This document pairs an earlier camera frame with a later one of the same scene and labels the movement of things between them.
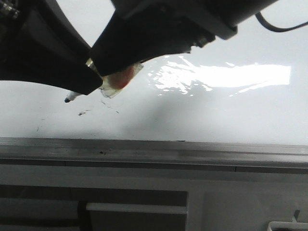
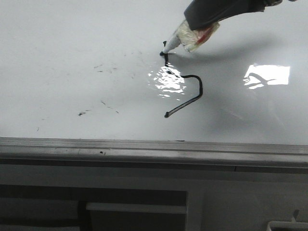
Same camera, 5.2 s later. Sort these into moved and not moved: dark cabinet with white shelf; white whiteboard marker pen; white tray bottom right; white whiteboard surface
Moved: white whiteboard marker pen
Not moved: dark cabinet with white shelf; white tray bottom right; white whiteboard surface
